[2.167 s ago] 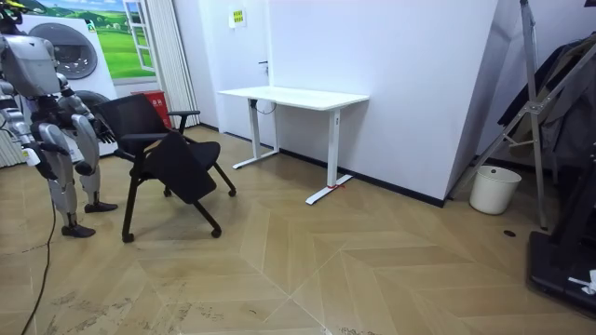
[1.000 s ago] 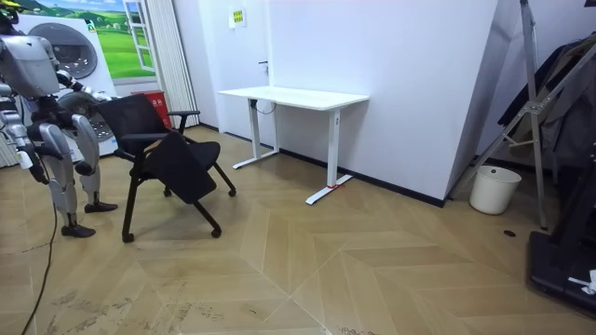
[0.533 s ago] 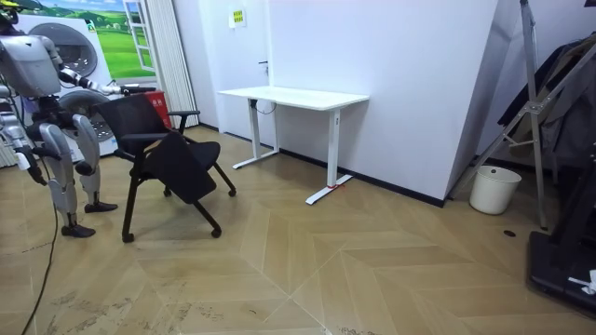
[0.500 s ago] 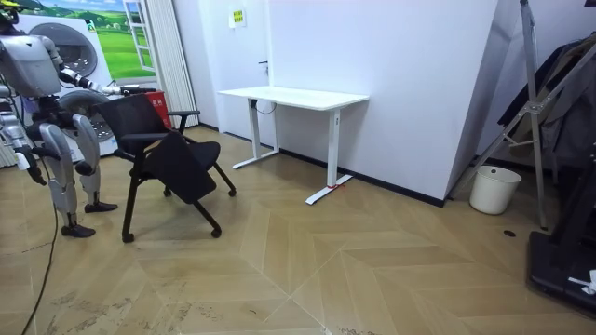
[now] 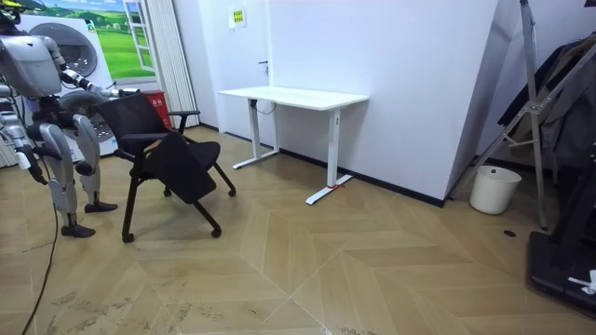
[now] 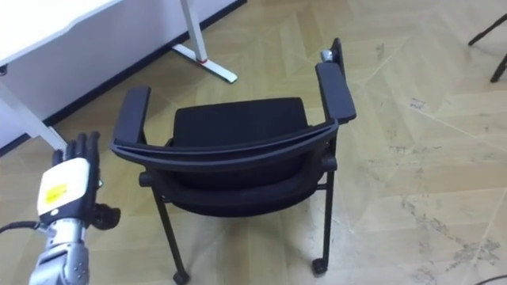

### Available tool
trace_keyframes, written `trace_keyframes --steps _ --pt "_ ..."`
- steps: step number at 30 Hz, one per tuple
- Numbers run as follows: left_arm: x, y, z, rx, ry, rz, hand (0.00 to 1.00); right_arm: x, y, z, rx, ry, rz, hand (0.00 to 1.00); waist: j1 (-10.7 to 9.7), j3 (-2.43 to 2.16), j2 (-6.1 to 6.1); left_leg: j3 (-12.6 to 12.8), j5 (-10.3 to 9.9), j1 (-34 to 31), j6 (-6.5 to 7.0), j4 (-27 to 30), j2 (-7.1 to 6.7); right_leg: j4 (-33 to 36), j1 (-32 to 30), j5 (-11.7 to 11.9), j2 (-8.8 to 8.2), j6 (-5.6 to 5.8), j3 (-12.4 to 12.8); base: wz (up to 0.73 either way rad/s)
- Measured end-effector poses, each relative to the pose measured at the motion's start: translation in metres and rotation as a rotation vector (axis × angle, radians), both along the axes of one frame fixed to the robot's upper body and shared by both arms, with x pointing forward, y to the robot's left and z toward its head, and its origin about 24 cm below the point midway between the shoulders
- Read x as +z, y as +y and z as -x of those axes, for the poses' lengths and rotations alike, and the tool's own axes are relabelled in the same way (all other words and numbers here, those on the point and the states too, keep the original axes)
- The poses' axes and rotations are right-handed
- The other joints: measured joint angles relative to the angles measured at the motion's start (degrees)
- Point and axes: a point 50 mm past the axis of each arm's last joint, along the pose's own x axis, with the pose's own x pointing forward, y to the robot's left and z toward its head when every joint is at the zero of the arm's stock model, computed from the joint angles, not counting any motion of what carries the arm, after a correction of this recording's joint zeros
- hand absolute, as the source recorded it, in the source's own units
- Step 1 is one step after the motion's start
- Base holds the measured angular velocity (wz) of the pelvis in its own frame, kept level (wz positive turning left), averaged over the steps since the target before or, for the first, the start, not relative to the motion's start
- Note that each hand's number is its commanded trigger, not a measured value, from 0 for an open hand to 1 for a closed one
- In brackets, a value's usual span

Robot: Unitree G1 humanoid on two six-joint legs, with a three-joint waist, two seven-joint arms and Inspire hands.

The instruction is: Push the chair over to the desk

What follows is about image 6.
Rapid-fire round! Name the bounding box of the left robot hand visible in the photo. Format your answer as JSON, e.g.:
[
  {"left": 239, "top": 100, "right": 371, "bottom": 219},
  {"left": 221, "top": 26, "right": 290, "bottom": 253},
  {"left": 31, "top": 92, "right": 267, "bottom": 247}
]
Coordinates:
[{"left": 36, "top": 131, "right": 122, "bottom": 232}]

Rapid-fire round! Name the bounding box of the white desk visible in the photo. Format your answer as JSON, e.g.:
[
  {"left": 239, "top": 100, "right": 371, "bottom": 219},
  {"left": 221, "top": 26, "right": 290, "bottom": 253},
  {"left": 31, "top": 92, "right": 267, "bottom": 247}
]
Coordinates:
[{"left": 0, "top": 0, "right": 239, "bottom": 152}]

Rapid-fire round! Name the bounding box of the black armchair on castors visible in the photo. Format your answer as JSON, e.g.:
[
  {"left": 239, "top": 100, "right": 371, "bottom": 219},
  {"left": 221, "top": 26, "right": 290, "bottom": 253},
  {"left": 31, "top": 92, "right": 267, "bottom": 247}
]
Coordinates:
[{"left": 109, "top": 37, "right": 357, "bottom": 285}]

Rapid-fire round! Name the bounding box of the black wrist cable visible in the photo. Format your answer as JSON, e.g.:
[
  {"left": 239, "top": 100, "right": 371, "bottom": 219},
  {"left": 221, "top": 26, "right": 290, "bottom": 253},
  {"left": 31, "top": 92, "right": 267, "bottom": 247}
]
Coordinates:
[{"left": 0, "top": 220, "right": 43, "bottom": 234}]

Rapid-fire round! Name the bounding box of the black floor cable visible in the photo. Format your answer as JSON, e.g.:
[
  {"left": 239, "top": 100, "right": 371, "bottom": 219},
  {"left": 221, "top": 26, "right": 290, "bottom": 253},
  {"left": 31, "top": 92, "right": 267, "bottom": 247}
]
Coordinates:
[{"left": 475, "top": 273, "right": 507, "bottom": 285}]

